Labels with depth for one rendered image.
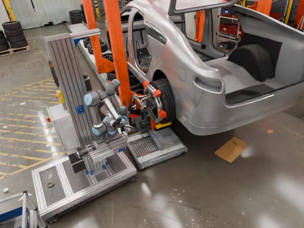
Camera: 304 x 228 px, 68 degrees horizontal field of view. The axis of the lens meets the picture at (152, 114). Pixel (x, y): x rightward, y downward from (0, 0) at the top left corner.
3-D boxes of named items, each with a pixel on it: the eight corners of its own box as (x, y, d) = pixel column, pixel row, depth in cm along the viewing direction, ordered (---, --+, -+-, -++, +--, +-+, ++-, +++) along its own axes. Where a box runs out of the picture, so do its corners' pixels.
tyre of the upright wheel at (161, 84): (186, 113, 305) (168, 70, 317) (170, 118, 298) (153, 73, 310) (171, 124, 367) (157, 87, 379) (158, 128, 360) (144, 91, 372)
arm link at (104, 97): (101, 89, 260) (123, 125, 260) (93, 92, 254) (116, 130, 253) (104, 85, 250) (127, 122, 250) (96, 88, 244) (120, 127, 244)
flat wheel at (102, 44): (96, 47, 806) (94, 40, 793) (111, 48, 781) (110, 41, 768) (84, 53, 757) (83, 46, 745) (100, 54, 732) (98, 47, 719)
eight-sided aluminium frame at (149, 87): (163, 127, 328) (162, 95, 298) (159, 129, 326) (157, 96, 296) (149, 110, 370) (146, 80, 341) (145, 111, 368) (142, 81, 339)
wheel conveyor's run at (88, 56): (119, 65, 717) (117, 53, 695) (92, 71, 690) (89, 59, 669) (83, 27, 1248) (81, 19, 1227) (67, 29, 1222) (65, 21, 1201)
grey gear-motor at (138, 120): (161, 130, 404) (160, 114, 385) (140, 138, 391) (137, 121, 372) (157, 125, 418) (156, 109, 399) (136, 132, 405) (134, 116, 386)
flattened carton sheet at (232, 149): (249, 145, 367) (249, 143, 365) (230, 163, 338) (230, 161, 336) (232, 137, 386) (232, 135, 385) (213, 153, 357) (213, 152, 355)
